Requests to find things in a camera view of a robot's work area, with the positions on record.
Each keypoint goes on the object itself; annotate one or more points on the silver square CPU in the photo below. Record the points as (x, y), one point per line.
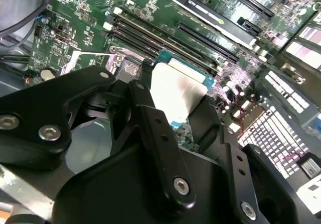
(175, 93)

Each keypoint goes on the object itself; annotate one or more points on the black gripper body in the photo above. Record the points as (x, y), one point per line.
(113, 191)

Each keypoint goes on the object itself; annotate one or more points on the metal socket cover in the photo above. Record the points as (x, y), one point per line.
(71, 63)

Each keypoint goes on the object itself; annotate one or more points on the thin metal locking lever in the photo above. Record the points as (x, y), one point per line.
(100, 54)

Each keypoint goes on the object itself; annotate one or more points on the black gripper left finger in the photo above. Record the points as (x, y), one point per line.
(32, 101)

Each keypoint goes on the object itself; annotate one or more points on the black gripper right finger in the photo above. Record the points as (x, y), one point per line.
(205, 123)

